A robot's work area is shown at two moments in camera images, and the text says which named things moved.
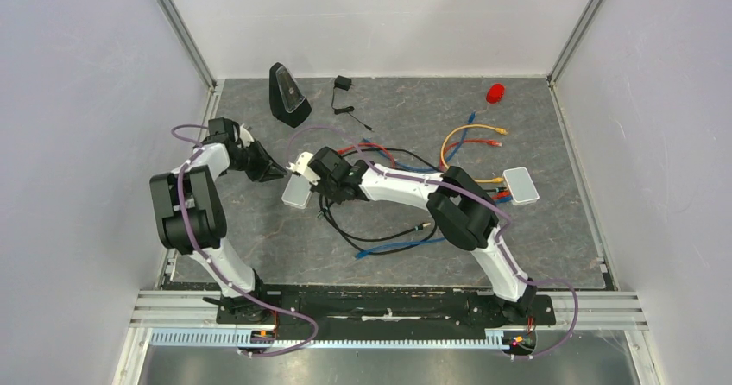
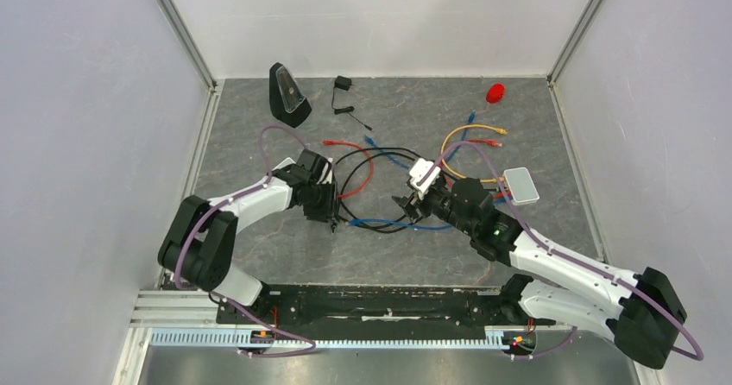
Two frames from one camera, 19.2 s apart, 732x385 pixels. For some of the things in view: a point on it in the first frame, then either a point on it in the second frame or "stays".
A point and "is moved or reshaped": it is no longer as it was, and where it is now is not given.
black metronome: [287, 103] stays
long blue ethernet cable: [363, 252] to [430, 226]
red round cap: [495, 93] stays
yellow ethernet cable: [501, 129] stays
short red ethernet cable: [341, 151] is moved or reshaped
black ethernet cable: [397, 151] is moved or reshaped
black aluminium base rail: [261, 312] stays
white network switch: [520, 186] stays
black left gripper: [268, 169] to [329, 211]
